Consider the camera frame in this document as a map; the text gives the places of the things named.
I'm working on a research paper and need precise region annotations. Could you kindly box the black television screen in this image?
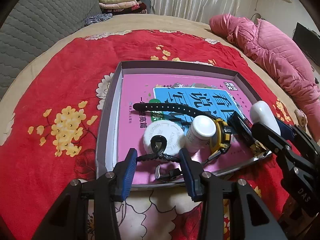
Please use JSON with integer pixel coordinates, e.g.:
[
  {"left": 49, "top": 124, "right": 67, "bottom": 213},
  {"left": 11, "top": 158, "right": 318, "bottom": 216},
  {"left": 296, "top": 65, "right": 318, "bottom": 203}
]
[{"left": 292, "top": 22, "right": 320, "bottom": 66}]

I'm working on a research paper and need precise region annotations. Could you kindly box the white medicine bottle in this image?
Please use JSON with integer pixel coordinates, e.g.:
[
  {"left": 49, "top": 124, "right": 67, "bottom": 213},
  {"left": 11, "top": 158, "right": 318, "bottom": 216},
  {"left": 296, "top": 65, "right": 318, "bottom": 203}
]
[{"left": 185, "top": 115, "right": 216, "bottom": 153}]

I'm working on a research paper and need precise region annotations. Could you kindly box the white rounded plastic case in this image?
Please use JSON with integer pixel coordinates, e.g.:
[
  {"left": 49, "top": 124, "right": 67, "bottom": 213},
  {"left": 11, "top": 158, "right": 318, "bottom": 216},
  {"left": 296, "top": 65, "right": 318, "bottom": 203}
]
[{"left": 249, "top": 101, "right": 281, "bottom": 135}]

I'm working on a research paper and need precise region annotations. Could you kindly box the folded clothes pile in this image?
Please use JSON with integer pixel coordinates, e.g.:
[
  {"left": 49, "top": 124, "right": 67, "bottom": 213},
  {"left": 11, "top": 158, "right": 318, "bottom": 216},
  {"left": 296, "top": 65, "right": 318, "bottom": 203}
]
[{"left": 98, "top": 0, "right": 151, "bottom": 15}]

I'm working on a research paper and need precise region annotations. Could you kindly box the pink quilted jacket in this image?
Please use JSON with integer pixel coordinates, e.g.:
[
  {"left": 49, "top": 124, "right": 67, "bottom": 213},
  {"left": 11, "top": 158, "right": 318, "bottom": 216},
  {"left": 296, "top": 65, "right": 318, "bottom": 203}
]
[{"left": 209, "top": 14, "right": 319, "bottom": 141}]

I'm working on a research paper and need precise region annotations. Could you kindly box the black gold lipstick tube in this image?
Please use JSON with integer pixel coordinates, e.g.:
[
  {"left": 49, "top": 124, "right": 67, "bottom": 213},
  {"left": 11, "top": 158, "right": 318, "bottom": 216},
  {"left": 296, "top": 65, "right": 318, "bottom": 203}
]
[{"left": 227, "top": 111, "right": 268, "bottom": 156}]

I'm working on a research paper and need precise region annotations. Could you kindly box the grey quilted sofa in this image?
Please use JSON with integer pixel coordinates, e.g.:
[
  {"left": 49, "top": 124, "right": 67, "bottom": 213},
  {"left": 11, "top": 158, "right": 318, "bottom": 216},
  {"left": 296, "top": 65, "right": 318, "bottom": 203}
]
[{"left": 1, "top": 0, "right": 101, "bottom": 96}]

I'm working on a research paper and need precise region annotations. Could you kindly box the red floral blanket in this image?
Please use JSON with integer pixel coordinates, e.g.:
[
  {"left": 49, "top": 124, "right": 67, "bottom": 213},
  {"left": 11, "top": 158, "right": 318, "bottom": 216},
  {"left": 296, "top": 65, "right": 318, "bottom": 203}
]
[{"left": 1, "top": 30, "right": 292, "bottom": 239}]

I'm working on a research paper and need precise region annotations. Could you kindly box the black yellow wrist watch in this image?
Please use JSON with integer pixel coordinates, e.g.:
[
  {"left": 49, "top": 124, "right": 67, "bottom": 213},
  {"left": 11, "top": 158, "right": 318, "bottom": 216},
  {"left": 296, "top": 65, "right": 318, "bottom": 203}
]
[{"left": 133, "top": 102, "right": 232, "bottom": 183}]

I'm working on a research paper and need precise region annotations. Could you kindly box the white round jar lid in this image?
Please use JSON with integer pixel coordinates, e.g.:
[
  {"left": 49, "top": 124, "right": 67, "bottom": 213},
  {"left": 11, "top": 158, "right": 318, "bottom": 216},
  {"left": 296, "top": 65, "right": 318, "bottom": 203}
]
[{"left": 143, "top": 120, "right": 185, "bottom": 157}]

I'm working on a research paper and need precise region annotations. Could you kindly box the pink blue book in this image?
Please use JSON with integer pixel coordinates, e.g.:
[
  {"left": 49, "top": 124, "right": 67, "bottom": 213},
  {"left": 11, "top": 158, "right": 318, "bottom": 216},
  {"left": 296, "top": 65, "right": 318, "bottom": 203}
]
[{"left": 117, "top": 72, "right": 261, "bottom": 188}]

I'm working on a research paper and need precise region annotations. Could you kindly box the black hair clip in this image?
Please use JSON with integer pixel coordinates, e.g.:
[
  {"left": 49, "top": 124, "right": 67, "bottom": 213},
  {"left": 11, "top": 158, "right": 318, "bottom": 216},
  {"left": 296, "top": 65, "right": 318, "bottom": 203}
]
[{"left": 136, "top": 135, "right": 180, "bottom": 163}]

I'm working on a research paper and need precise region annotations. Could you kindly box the grey cardboard box tray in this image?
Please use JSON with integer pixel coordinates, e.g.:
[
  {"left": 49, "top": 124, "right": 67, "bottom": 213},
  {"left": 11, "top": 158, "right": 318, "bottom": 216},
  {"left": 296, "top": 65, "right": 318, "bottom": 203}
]
[{"left": 95, "top": 61, "right": 261, "bottom": 177}]

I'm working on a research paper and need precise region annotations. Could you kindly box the beige bed cover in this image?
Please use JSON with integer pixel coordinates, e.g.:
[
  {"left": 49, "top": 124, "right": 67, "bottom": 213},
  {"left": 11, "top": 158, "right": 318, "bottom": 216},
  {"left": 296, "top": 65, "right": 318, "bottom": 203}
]
[{"left": 0, "top": 13, "right": 316, "bottom": 145}]

